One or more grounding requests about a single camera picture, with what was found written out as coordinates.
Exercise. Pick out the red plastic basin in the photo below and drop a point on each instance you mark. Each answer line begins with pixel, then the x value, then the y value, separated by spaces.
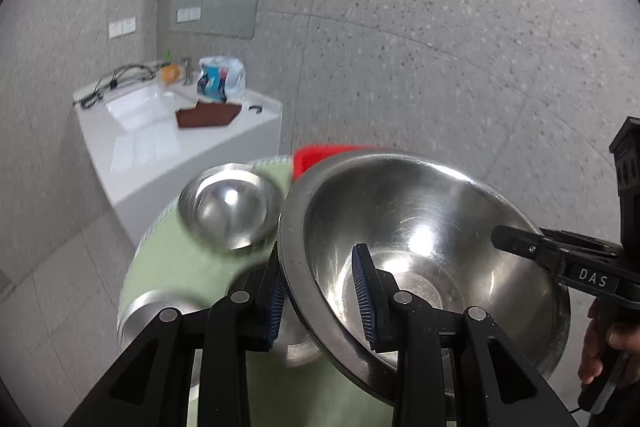
pixel 309 155

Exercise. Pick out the orange bottle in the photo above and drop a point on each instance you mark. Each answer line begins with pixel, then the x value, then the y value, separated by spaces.
pixel 170 71

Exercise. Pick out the white sink counter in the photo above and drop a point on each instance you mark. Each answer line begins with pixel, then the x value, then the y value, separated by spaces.
pixel 143 159

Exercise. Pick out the small stainless steel bowl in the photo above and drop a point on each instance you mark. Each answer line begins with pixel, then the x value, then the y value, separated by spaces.
pixel 230 207

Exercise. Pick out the person's right hand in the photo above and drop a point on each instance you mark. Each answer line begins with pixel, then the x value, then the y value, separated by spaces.
pixel 602 332

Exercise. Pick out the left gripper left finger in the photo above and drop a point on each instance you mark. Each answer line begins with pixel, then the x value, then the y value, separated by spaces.
pixel 149 384

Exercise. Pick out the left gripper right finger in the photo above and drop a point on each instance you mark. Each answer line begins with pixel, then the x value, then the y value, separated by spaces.
pixel 451 367

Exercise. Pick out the white wall sockets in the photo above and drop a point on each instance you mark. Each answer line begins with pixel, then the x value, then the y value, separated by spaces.
pixel 120 28

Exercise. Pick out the metal faucet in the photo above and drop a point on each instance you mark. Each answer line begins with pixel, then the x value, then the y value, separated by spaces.
pixel 187 70

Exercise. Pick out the green round tablecloth with lace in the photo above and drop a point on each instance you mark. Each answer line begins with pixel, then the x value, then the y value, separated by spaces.
pixel 291 385

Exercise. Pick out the large stainless steel bowl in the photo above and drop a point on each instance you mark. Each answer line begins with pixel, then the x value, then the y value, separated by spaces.
pixel 430 226

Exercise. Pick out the clear plastic bag with items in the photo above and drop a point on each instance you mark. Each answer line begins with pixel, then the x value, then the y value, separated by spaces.
pixel 222 79

